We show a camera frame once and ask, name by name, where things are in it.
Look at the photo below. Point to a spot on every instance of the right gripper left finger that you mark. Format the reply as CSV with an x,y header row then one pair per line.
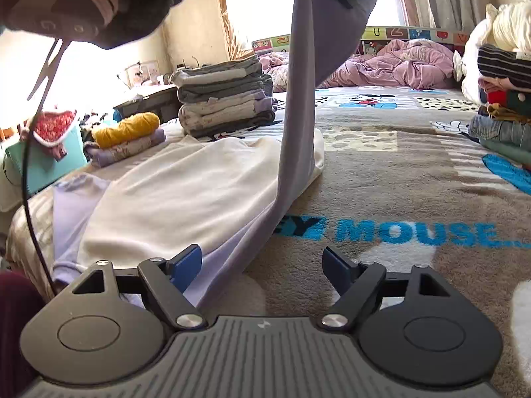
x,y
147,297

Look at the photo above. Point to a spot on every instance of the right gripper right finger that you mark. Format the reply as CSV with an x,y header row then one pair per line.
x,y
362,287

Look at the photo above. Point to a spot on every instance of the cream and lilac sweatshirt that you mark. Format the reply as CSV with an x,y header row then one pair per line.
x,y
225,196

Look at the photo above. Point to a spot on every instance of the grey folded clothes stack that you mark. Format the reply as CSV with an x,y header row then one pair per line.
x,y
224,97

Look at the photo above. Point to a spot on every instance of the colourful folded clothes stack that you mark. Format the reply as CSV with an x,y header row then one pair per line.
x,y
503,121

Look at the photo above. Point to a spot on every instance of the Mickey Mouse bed blanket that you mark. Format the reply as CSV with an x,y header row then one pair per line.
x,y
401,185

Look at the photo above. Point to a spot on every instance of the dark desk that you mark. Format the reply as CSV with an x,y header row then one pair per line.
x,y
164,103

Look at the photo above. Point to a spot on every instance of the yellow folded garment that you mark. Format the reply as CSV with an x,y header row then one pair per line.
x,y
132,128

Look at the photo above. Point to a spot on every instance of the red floral heart cushion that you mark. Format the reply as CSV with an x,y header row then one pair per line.
x,y
51,130

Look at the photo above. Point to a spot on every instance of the lilac folded garment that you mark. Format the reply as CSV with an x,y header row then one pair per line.
x,y
103,157

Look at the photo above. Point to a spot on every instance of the teal storage box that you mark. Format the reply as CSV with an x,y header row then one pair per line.
x,y
43,170

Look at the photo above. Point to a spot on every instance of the colourful alphabet foam mat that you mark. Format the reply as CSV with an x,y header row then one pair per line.
x,y
375,38

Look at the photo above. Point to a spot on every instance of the pink crumpled duvet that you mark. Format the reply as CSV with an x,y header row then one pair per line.
x,y
420,64

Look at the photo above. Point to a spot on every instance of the cream and pink quilts pile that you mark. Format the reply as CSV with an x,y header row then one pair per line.
x,y
498,41

